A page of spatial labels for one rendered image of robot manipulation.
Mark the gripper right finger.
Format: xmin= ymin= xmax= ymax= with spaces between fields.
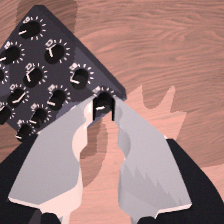
xmin=111 ymin=97 xmax=224 ymax=224

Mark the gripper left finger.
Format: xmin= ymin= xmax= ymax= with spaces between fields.
xmin=0 ymin=96 xmax=97 ymax=224

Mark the black knob box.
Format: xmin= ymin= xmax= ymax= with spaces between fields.
xmin=0 ymin=5 xmax=127 ymax=142

